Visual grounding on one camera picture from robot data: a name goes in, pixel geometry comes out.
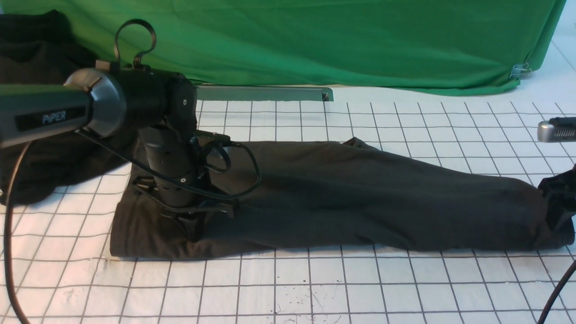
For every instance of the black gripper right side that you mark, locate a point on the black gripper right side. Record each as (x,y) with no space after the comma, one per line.
(560,193)

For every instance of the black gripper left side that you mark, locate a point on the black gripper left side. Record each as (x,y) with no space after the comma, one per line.
(187,198)

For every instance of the dark gray long-sleeve shirt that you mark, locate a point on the dark gray long-sleeve shirt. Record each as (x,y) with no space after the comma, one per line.
(318,194)

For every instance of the metal binder clip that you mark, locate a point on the metal binder clip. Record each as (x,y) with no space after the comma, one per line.
(519,71)

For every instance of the gray metal tray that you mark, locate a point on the gray metal tray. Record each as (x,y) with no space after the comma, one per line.
(263,93)

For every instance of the white grid mat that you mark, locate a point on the white grid mat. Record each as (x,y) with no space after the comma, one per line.
(64,275)

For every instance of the green backdrop cloth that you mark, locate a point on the green backdrop cloth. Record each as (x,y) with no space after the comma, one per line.
(441,47)

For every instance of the black cloth pile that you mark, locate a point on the black cloth pile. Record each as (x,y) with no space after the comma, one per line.
(41,49)

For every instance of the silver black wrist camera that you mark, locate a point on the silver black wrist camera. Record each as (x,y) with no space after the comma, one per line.
(557,129)

